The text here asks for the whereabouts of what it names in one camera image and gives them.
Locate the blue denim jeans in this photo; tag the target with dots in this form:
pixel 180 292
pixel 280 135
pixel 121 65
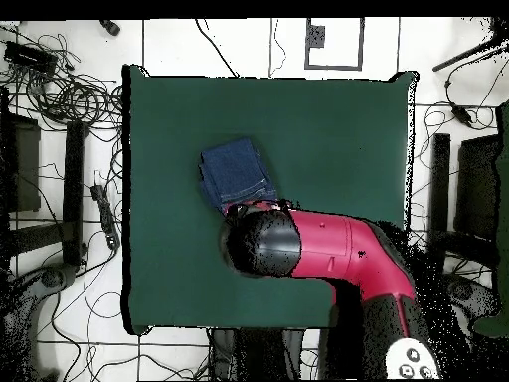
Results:
pixel 234 171

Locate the dark grey square marker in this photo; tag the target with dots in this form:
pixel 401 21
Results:
pixel 316 36

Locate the grey curved floor base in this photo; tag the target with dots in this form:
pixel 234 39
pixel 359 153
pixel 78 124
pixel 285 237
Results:
pixel 51 278
pixel 465 292

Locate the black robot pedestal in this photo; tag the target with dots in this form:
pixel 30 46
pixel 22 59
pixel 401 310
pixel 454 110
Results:
pixel 254 354

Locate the black stand bar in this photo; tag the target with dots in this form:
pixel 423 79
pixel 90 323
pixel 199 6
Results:
pixel 440 191
pixel 73 191

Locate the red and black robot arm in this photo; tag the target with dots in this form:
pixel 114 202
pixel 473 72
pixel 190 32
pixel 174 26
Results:
pixel 330 246

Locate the small black cylindrical object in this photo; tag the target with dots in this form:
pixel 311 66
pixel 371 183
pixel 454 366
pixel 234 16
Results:
pixel 111 28

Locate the black flat panel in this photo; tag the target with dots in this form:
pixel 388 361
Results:
pixel 477 187
pixel 24 167

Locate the black rod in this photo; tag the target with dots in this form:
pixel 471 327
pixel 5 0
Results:
pixel 461 57

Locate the black power strip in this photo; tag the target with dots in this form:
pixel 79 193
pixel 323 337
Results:
pixel 105 215

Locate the black power adapter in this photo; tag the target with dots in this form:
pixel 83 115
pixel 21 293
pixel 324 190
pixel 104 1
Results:
pixel 461 114

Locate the dark green table cloth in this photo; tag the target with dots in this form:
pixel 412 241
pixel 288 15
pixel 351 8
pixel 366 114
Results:
pixel 326 139

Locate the black electronics box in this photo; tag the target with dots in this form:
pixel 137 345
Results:
pixel 28 55

